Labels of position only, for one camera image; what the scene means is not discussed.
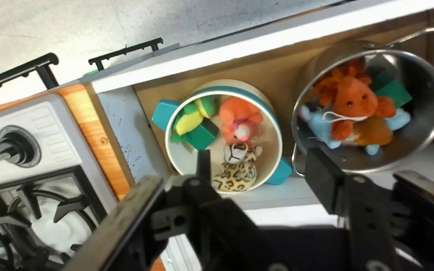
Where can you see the blue and brown plush toy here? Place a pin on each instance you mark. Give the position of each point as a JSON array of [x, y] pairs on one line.
[[317, 125]]

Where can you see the black stove knob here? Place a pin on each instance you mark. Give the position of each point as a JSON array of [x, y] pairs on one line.
[[19, 146]]

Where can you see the teal pot cream inside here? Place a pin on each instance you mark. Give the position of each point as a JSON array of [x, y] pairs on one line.
[[272, 145]]

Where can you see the pink bunny plush toy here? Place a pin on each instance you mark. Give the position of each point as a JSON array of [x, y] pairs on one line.
[[241, 118]]

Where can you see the orange plush toy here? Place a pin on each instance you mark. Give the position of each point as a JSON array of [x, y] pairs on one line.
[[354, 100]]

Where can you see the grey toy stove black grates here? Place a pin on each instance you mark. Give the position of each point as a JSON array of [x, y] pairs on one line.
[[57, 145]]

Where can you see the white sink basin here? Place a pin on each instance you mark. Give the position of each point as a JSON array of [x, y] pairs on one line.
[[227, 54]]

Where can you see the green plush toy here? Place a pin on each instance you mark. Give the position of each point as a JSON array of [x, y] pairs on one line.
[[188, 122]]

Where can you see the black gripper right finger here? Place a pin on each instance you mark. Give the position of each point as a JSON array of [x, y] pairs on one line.
[[332, 182]]

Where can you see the leopard print plush toy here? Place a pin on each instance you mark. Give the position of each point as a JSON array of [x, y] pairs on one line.
[[238, 173]]

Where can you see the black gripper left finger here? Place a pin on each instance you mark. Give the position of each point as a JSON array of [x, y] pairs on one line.
[[204, 166]]

